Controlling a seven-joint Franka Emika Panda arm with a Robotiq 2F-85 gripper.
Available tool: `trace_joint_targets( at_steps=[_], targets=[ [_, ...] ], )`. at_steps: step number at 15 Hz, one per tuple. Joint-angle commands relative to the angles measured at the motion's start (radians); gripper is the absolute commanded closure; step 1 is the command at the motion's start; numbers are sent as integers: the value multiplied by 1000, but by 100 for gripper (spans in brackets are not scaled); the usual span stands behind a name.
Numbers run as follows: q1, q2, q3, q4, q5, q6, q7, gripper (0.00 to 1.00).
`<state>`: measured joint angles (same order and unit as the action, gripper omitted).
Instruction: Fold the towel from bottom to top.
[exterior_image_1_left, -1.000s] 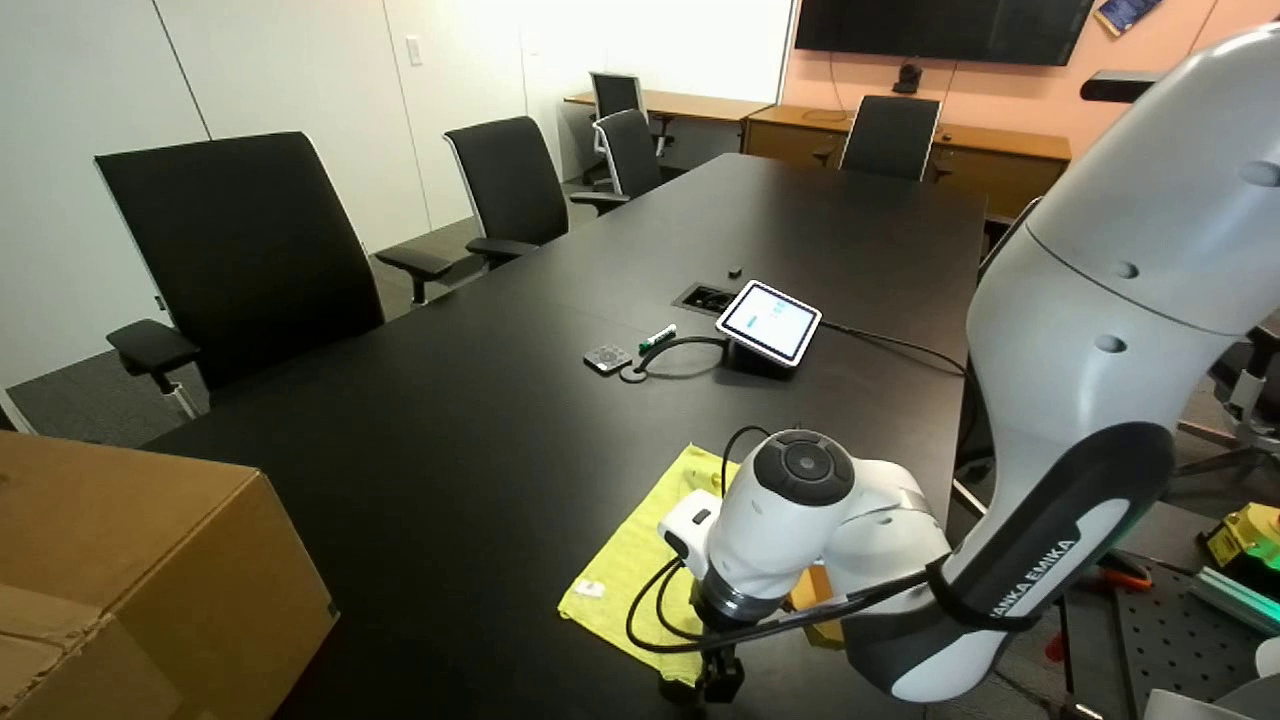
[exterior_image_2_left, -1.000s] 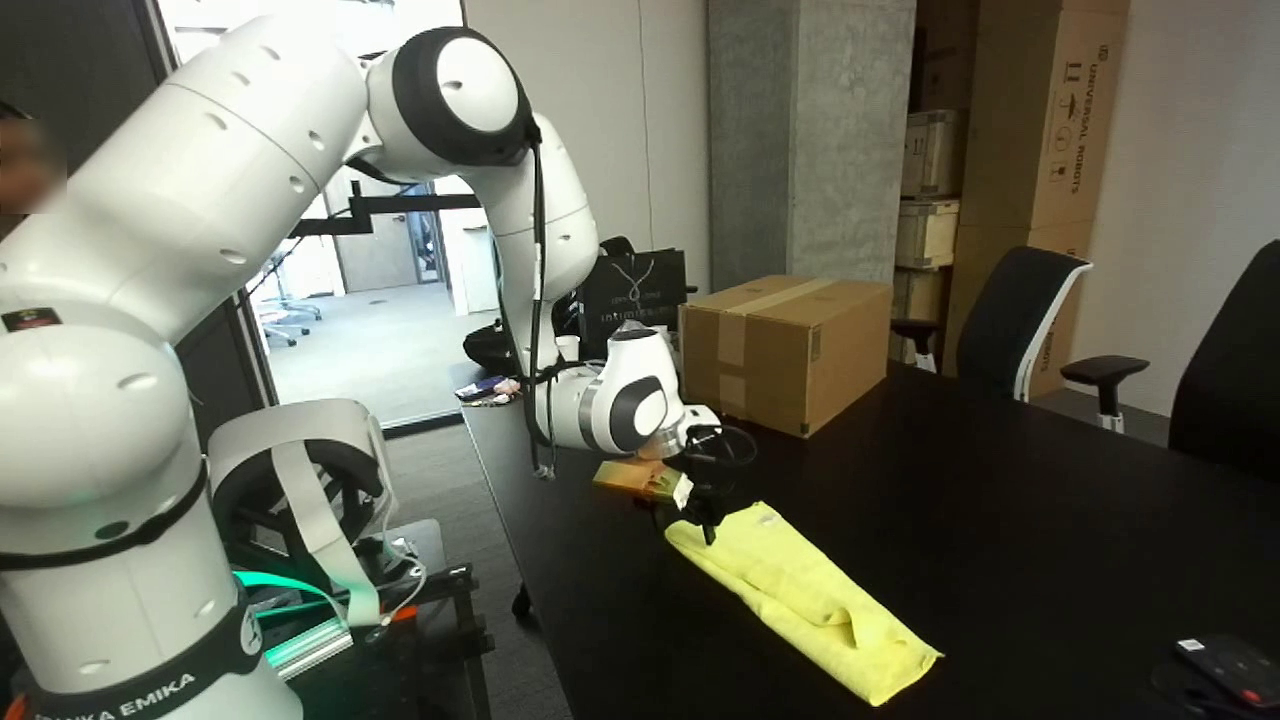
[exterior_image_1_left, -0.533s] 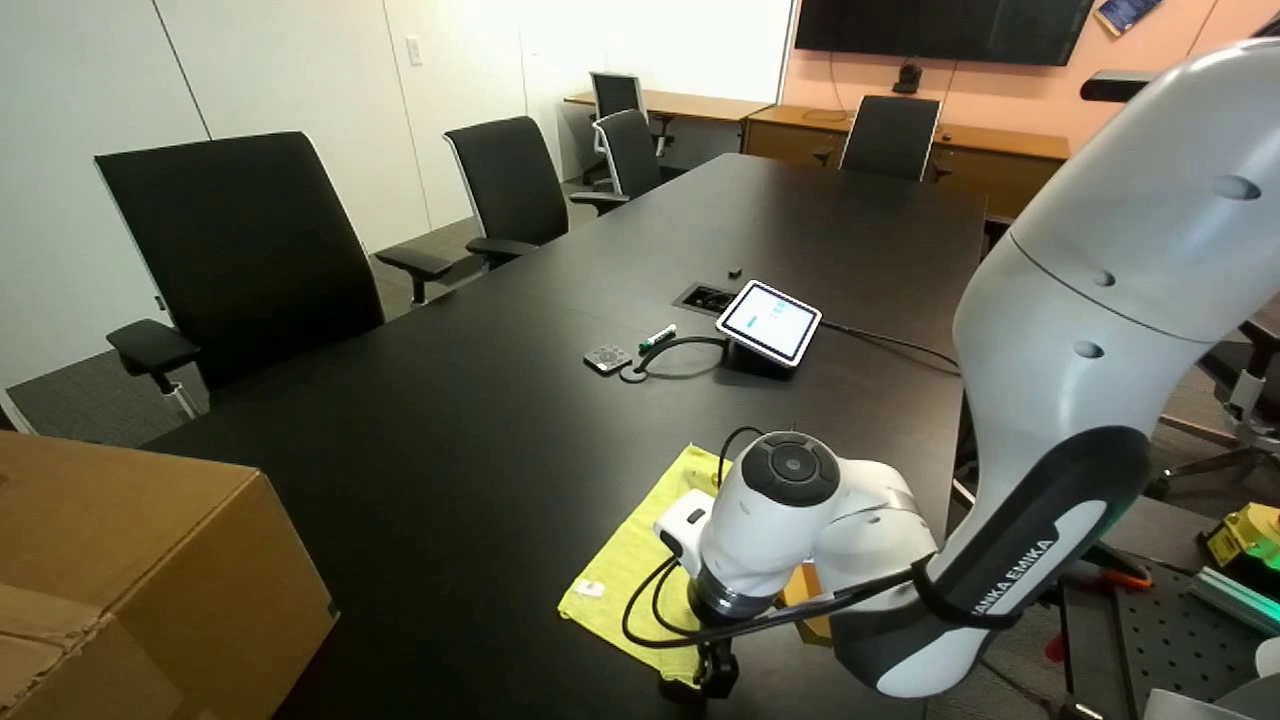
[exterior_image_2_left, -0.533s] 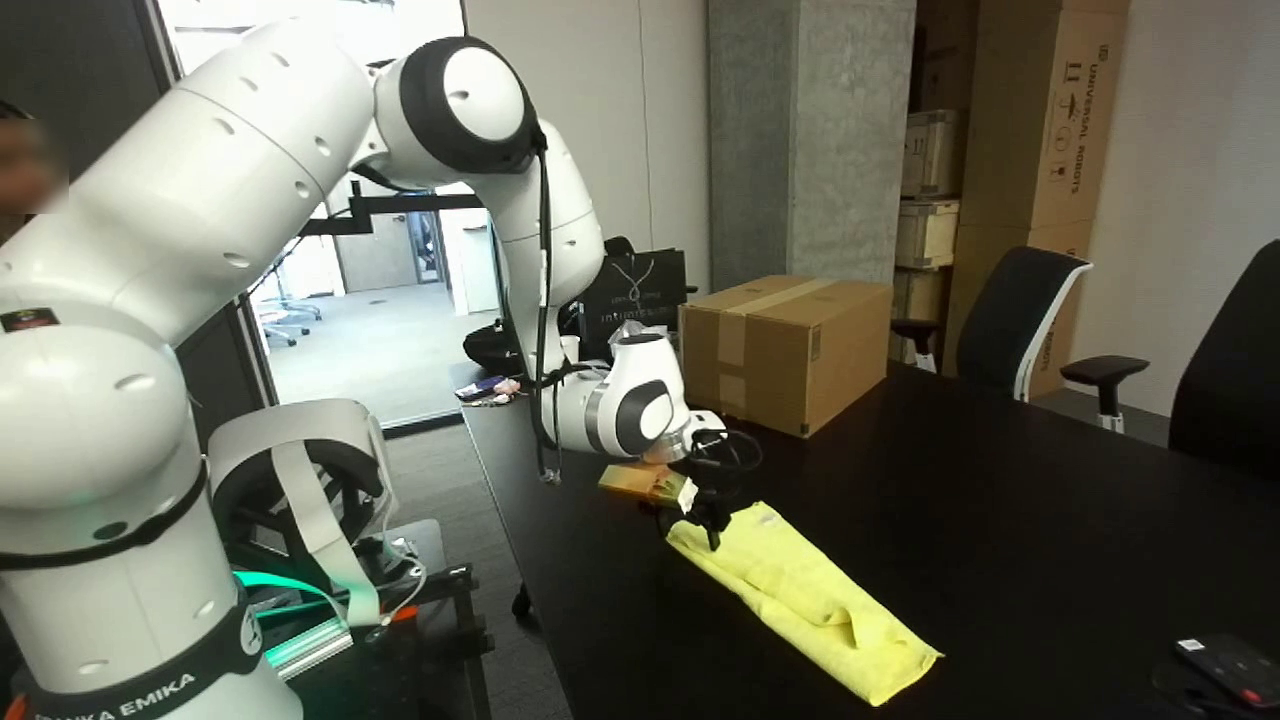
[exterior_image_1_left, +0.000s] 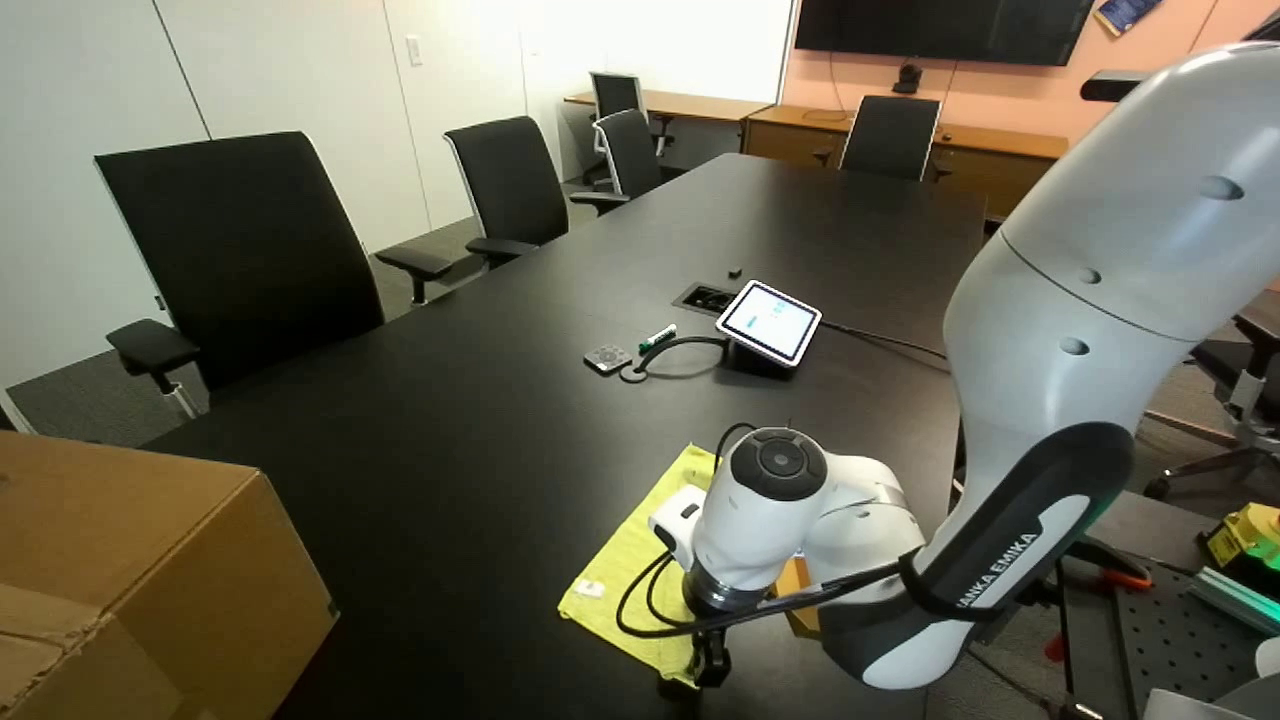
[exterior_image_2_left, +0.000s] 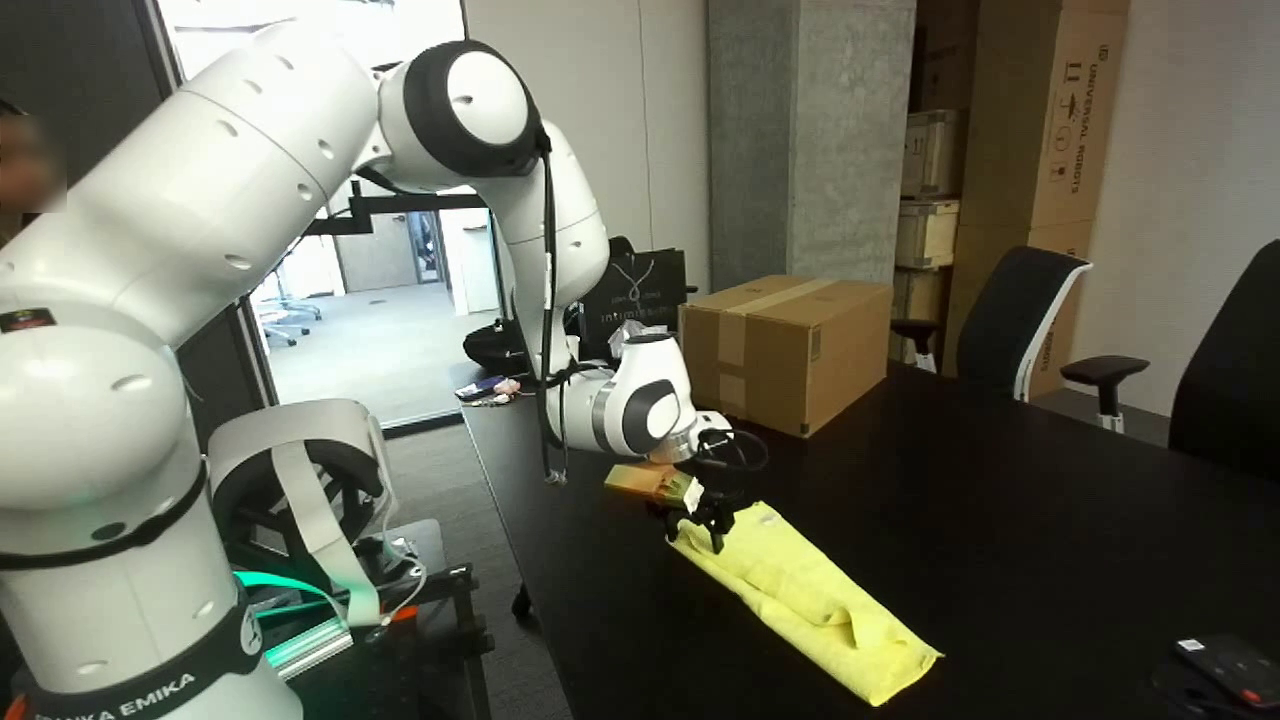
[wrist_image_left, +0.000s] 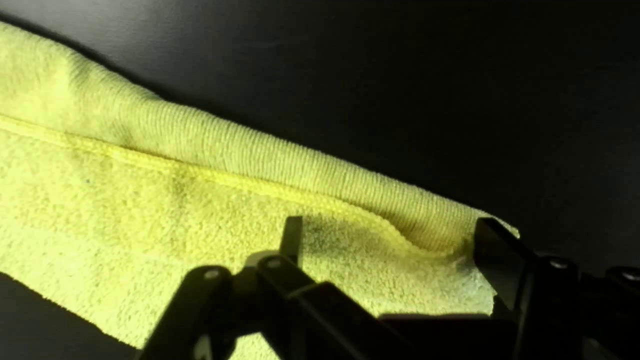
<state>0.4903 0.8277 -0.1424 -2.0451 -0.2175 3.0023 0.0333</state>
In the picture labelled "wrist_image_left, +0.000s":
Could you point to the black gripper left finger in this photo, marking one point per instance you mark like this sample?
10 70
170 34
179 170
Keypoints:
287 320

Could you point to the yellow towel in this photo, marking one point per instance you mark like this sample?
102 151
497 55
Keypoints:
167 213

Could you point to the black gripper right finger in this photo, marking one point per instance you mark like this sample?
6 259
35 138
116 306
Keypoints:
572 313

